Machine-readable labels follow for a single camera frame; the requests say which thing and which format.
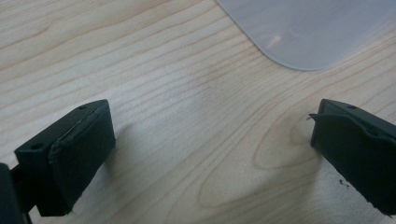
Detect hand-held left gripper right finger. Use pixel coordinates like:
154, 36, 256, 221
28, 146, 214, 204
307, 98, 396, 217

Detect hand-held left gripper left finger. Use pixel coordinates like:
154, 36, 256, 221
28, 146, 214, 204
13, 99, 117, 217

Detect clear plastic storage box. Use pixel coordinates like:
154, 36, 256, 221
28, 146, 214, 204
214, 0, 396, 72

